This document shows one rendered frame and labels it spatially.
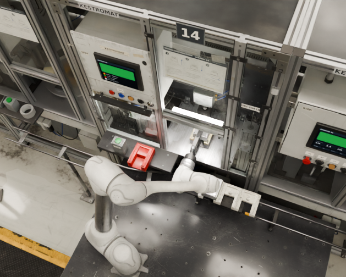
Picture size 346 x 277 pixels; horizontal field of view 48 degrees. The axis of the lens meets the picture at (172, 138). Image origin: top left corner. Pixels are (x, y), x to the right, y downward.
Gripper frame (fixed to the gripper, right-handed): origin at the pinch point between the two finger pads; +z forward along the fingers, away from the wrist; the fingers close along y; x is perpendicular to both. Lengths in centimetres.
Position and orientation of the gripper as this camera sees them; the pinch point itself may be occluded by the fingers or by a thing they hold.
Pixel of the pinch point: (200, 135)
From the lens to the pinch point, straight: 248.1
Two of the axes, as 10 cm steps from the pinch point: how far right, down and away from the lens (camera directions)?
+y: -0.4, -5.1, -8.6
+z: 3.8, -8.0, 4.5
